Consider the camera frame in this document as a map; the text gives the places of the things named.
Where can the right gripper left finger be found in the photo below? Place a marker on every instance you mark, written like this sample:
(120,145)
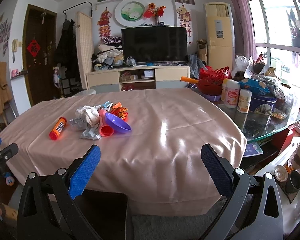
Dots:
(47,209)

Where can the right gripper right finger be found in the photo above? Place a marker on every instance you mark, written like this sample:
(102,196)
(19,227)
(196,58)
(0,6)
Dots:
(253,207)

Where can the orange candy tube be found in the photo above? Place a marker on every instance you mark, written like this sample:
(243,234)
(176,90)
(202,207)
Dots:
(57,129)

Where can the silver foil wrapper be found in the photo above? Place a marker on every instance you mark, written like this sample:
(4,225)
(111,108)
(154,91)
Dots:
(78,124)
(91,133)

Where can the white tissue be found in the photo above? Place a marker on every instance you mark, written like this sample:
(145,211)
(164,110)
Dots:
(90,114)

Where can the orange foil wrapper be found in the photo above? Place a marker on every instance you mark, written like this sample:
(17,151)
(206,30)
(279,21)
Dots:
(120,112)

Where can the white cylindrical stool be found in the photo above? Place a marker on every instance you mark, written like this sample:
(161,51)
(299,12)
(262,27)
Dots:
(86,92)

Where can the red diamond door sign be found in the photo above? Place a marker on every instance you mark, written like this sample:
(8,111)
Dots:
(33,48)

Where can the blue cookie tin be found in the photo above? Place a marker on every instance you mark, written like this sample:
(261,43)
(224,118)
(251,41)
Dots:
(263,104)

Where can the white orange-label bottle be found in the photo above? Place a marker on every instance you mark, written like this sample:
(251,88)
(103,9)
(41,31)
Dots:
(244,101)

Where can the orange paper piece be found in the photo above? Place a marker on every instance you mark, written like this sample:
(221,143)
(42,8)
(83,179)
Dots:
(117,105)

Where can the white pink-label bottle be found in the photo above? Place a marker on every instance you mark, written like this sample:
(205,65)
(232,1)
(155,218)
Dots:
(231,94)

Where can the pink satin tablecloth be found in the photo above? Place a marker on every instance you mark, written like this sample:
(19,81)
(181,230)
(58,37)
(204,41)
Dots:
(157,164)

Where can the dark wooden door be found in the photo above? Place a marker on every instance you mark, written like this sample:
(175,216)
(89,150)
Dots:
(39,24)

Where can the red plastic basket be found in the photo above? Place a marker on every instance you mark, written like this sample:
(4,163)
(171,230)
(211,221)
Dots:
(210,80)

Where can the pile of clothes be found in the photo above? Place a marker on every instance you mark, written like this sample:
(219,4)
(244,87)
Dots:
(110,53)

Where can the beige TV cabinet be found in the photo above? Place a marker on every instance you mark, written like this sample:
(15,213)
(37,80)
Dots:
(136,78)

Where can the beige standing air conditioner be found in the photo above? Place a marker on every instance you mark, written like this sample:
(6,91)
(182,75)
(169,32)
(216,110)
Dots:
(220,35)

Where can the black television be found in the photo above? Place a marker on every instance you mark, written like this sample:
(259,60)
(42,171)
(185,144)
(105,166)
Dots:
(155,44)

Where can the purple curtain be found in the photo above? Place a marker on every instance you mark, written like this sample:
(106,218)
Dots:
(243,15)

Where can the orange handle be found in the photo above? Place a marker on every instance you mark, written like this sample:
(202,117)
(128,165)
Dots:
(189,80)

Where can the round lotus wall painting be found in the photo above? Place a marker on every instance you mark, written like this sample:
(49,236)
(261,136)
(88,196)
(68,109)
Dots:
(130,13)

